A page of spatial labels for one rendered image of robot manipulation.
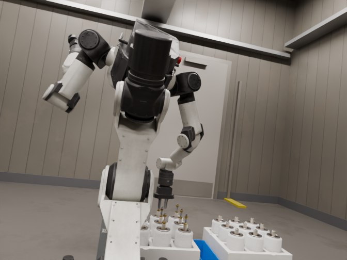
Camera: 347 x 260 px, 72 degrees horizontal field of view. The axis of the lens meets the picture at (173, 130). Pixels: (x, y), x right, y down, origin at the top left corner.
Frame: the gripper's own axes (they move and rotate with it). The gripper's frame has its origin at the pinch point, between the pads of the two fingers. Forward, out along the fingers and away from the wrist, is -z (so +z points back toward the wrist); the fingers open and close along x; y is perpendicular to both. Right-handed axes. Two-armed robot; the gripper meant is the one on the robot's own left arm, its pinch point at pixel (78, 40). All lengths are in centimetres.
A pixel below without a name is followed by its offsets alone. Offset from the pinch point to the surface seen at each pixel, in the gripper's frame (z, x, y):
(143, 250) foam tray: 107, 53, -13
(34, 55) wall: -174, 52, -140
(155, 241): 103, 60, -9
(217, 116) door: -86, 249, 20
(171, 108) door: -101, 197, -28
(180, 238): 104, 67, 2
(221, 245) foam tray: 111, 89, 15
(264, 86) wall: -122, 289, 106
